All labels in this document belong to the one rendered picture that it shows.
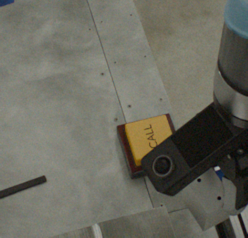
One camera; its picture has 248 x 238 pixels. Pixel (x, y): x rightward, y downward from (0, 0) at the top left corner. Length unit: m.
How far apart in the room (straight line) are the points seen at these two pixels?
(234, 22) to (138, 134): 0.46
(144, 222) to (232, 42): 0.37
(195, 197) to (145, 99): 0.28
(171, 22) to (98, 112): 1.14
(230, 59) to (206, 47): 1.53
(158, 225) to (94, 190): 0.15
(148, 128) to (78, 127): 0.11
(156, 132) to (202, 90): 1.04
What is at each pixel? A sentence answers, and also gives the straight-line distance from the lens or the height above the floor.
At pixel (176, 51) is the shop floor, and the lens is 2.13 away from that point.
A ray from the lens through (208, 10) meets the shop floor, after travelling 2.23.
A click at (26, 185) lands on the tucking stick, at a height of 0.80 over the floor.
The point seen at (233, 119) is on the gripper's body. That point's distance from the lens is 0.69.
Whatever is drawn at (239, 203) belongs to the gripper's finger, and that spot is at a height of 1.01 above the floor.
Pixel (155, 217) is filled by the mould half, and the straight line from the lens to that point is 0.91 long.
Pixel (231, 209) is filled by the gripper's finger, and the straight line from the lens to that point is 0.83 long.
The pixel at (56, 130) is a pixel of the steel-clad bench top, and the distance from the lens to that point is 1.07.
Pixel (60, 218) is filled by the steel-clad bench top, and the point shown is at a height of 0.80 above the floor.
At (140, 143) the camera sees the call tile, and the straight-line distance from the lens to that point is 1.02.
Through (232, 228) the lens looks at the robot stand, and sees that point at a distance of 1.64.
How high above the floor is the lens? 1.73
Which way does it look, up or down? 59 degrees down
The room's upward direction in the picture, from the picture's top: 1 degrees counter-clockwise
